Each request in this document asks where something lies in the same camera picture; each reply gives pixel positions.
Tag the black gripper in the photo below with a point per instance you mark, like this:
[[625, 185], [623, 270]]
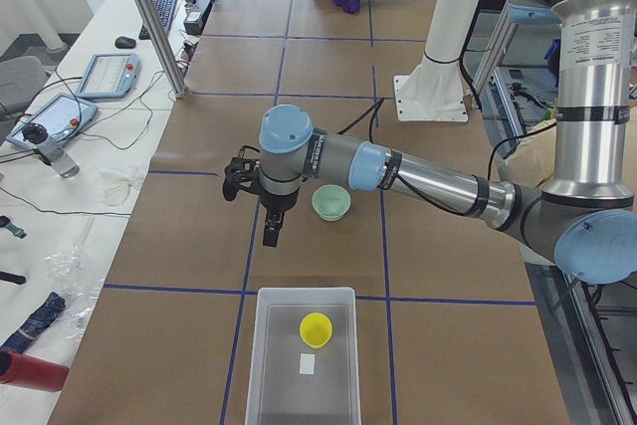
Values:
[[278, 202]]

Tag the yellow plastic cup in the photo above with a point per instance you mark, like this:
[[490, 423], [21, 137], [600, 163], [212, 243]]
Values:
[[315, 330]]

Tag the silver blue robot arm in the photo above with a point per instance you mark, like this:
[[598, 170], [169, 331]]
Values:
[[581, 220]]

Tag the white label in box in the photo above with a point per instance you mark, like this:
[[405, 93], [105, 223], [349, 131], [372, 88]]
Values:
[[307, 364]]

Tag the clear plastic storage box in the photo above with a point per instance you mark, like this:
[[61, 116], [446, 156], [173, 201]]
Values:
[[277, 393]]

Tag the black power adapter box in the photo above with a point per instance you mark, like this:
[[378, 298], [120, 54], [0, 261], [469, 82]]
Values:
[[196, 17]]

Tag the light green bowl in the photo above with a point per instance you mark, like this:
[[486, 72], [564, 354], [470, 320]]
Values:
[[331, 202]]

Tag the white crumpled tissue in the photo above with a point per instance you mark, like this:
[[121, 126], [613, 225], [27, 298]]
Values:
[[117, 184]]

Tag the black keyboard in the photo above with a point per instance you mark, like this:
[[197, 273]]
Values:
[[165, 10]]

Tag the crumpled clear plastic wrap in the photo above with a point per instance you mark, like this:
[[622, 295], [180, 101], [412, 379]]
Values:
[[77, 281]]

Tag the blue teach pendant far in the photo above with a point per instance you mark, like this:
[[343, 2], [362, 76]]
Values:
[[109, 76]]

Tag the blue teach pendant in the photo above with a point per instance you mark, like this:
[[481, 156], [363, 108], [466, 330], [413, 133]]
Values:
[[109, 76], [63, 116]]

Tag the clear water bottle black cap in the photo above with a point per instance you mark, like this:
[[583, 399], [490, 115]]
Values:
[[49, 148]]

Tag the black computer mouse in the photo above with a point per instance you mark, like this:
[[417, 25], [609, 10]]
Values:
[[123, 42]]

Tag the folded blue umbrella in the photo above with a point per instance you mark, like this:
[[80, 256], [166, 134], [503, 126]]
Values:
[[35, 324]]

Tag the blue teach pendant near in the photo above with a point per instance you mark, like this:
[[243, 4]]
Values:
[[63, 116]]

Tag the person in beige shirt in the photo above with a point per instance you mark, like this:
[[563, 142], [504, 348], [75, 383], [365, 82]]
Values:
[[532, 162]]

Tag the green wrist watch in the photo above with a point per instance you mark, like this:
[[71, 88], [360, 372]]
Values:
[[8, 225]]

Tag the black marker pen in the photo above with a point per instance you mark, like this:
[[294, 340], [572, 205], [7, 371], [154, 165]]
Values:
[[12, 278]]

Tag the grey office chair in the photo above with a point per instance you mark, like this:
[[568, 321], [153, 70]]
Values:
[[21, 78]]

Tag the dark red bottle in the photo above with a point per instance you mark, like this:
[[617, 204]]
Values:
[[31, 372]]

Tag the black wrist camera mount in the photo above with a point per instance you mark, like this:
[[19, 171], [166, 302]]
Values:
[[241, 174]]

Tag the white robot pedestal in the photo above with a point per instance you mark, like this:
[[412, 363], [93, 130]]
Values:
[[434, 90]]

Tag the aluminium frame post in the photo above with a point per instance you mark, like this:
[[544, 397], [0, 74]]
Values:
[[159, 40]]

